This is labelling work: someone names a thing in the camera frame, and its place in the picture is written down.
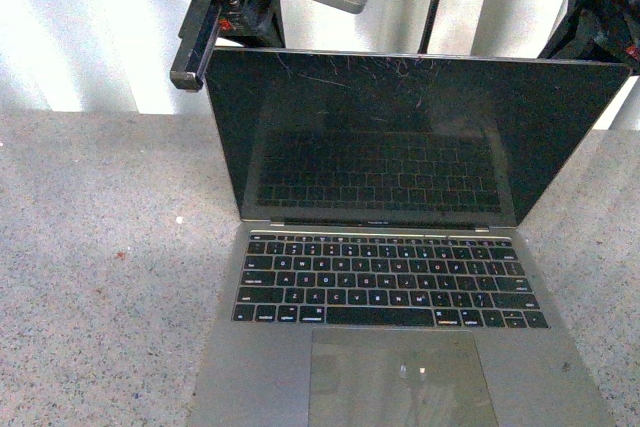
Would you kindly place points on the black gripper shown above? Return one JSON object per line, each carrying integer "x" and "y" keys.
{"x": 251, "y": 23}

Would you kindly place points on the grey laptop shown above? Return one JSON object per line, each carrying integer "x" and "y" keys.
{"x": 377, "y": 277}

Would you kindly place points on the white curtain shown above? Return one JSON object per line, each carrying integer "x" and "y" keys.
{"x": 115, "y": 55}

